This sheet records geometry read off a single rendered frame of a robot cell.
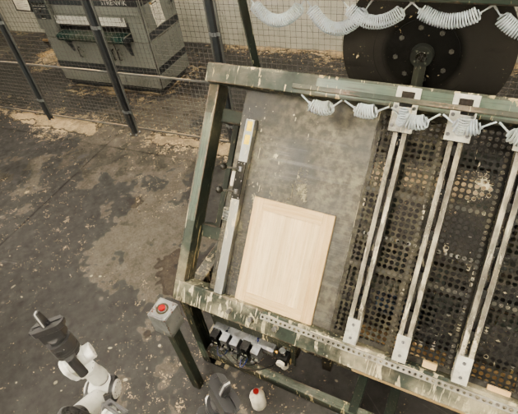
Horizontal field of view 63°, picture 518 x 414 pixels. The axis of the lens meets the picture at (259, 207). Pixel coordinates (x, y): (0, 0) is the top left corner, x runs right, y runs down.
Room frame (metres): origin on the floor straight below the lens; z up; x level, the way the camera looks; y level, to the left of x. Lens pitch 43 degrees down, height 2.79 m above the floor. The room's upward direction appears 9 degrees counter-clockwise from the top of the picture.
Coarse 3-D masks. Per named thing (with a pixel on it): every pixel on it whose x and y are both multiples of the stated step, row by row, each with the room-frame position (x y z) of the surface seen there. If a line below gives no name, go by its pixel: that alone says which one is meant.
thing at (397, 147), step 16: (400, 96) 1.56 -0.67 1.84; (416, 96) 1.53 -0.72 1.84; (400, 112) 1.41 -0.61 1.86; (416, 112) 1.49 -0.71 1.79; (400, 128) 1.47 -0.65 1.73; (400, 144) 1.46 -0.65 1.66; (400, 160) 1.42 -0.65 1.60; (384, 176) 1.39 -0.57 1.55; (384, 192) 1.37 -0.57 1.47; (384, 208) 1.30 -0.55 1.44; (384, 224) 1.25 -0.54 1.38; (368, 240) 1.24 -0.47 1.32; (368, 256) 1.19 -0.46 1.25; (368, 272) 1.14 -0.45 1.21; (368, 288) 1.09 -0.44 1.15; (352, 304) 1.07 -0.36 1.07; (352, 320) 1.02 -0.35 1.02; (352, 336) 0.97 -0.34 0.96
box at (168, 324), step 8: (168, 304) 1.33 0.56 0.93; (176, 304) 1.32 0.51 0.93; (152, 312) 1.29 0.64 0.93; (160, 312) 1.28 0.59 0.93; (168, 312) 1.27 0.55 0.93; (176, 312) 1.29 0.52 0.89; (152, 320) 1.27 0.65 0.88; (160, 320) 1.24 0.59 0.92; (168, 320) 1.24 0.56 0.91; (176, 320) 1.28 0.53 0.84; (160, 328) 1.25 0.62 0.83; (168, 328) 1.22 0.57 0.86; (176, 328) 1.26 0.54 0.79
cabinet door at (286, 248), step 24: (264, 216) 1.55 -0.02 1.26; (288, 216) 1.49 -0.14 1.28; (312, 216) 1.44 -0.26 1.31; (264, 240) 1.47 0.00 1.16; (288, 240) 1.42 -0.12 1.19; (312, 240) 1.37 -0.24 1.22; (264, 264) 1.38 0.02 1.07; (288, 264) 1.34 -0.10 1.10; (312, 264) 1.29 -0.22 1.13; (240, 288) 1.35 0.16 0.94; (264, 288) 1.30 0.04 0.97; (288, 288) 1.26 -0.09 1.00; (312, 288) 1.21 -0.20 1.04; (288, 312) 1.18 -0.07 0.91; (312, 312) 1.14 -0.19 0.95
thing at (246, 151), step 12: (252, 120) 1.87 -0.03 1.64; (252, 132) 1.83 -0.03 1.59; (252, 144) 1.82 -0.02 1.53; (240, 156) 1.78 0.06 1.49; (240, 204) 1.64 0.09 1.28; (228, 216) 1.61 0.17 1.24; (228, 228) 1.57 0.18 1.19; (228, 240) 1.53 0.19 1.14; (228, 252) 1.48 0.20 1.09; (228, 264) 1.45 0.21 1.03; (216, 276) 1.43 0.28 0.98; (216, 288) 1.38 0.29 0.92
